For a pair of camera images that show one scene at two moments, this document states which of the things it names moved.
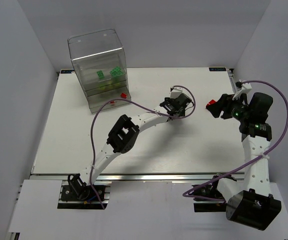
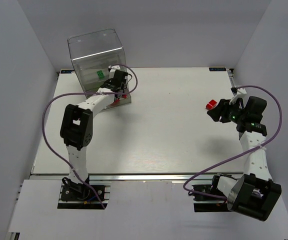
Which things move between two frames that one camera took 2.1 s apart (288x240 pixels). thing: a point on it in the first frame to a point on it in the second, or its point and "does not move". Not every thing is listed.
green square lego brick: x=100 y=75 does not move
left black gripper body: x=170 y=106 to x=120 y=89
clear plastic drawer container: x=101 y=66 does not move
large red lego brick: x=210 y=102 does not move
